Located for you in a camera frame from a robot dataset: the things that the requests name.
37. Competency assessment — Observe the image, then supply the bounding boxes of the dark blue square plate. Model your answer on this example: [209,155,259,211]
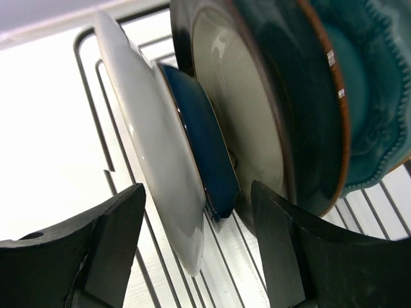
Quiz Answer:
[159,64,240,231]

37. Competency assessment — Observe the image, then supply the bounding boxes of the brown rimmed cream plate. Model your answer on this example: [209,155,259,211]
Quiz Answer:
[170,1,295,232]

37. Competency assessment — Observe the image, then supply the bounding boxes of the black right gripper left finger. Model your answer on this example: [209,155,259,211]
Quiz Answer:
[1,184,145,307]

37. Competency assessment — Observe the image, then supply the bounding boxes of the dark blue round plate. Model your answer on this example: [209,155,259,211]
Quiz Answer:
[226,1,351,216]

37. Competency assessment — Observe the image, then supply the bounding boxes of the black wire dish rack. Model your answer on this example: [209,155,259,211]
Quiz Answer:
[73,26,410,307]

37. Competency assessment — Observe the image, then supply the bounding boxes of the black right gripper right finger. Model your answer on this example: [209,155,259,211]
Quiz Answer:
[251,181,410,307]

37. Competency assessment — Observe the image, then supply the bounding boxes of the teal scalloped embossed plate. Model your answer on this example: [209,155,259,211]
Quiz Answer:
[311,1,410,195]

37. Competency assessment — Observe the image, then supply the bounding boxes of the red teal floral plate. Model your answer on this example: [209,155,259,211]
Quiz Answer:
[93,11,206,276]

